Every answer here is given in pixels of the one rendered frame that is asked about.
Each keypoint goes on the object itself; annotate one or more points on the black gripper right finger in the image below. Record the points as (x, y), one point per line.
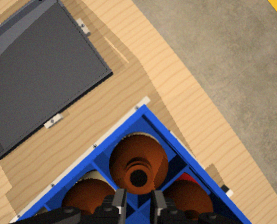
(160, 214)

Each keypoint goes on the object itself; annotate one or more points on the dark blue crate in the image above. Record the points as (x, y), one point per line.
(140, 204)

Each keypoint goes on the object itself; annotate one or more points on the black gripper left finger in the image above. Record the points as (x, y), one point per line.
(72, 215)

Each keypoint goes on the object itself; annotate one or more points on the grey rectangular tray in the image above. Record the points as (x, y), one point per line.
(44, 63)

